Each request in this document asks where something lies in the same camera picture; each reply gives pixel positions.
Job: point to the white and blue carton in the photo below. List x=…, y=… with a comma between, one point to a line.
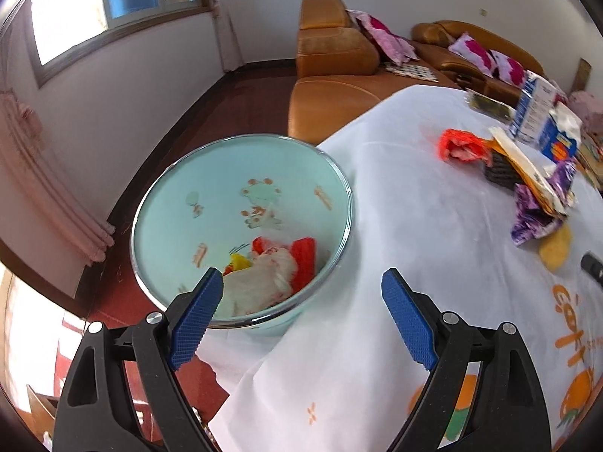
x=532, y=108

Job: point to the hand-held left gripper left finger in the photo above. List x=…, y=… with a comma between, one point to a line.
x=195, y=320

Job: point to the red plastic bag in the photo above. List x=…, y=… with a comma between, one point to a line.
x=459, y=143

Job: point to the red and gold wrapper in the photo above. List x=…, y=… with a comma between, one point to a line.
x=263, y=246

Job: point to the beige paper packet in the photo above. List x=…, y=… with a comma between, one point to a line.
x=523, y=165

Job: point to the pale wrapper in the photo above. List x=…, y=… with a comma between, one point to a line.
x=245, y=292

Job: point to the pink tied curtain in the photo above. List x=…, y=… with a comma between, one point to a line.
x=226, y=19
x=47, y=174

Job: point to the clear plastic bag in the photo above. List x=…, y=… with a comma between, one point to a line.
x=282, y=268

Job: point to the teal cartoon waste bin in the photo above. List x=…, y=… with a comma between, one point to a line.
x=188, y=245

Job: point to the blue milk carton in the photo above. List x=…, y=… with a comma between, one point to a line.
x=558, y=143

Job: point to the purple wrapper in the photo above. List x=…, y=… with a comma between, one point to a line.
x=532, y=219

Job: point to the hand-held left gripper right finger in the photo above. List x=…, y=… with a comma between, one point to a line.
x=407, y=320

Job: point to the orange leather sofa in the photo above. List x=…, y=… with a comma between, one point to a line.
x=329, y=99
x=438, y=33

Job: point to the brown wooden board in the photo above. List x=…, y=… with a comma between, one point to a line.
x=583, y=74

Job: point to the yellow and white wrapper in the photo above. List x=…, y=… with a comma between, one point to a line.
x=238, y=262

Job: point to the dark green packet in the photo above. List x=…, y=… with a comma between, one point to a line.
x=487, y=103

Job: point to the pink floral pillow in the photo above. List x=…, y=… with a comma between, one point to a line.
x=386, y=37

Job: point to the yellow sponge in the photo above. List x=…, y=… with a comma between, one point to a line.
x=556, y=247

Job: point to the black ridged plastic tray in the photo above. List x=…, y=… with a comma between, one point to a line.
x=501, y=172

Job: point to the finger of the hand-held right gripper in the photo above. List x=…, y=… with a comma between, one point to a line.
x=594, y=268

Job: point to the pale pink cloth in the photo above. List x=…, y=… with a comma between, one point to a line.
x=589, y=103

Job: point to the white tablecloth with orange print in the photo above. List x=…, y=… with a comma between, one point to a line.
x=400, y=197

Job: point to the red foam net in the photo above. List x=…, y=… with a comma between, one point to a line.
x=304, y=256

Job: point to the checked cloth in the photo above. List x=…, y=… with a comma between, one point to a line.
x=414, y=71

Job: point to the white magenta pillow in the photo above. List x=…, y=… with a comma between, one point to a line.
x=471, y=52
x=509, y=68

